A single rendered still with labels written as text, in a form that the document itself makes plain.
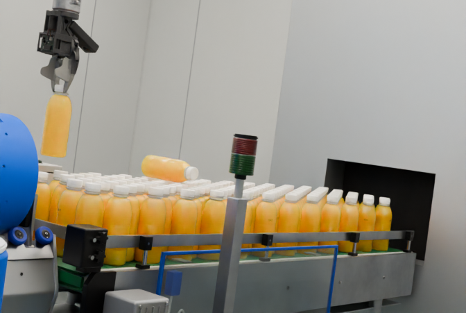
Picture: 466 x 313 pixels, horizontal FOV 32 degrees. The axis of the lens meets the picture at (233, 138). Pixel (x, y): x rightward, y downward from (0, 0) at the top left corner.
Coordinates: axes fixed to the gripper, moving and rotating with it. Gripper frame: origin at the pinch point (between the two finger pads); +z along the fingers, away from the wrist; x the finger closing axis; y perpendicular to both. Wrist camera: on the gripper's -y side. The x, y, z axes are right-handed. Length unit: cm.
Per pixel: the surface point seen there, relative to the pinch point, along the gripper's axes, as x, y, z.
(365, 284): 36, -114, 52
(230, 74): -243, -354, -42
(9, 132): 22.7, 30.5, 12.6
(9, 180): 27.2, 31.9, 22.8
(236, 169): 50, -17, 15
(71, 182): 18.3, 7.6, 23.4
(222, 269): 49, -19, 40
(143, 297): 46, 5, 46
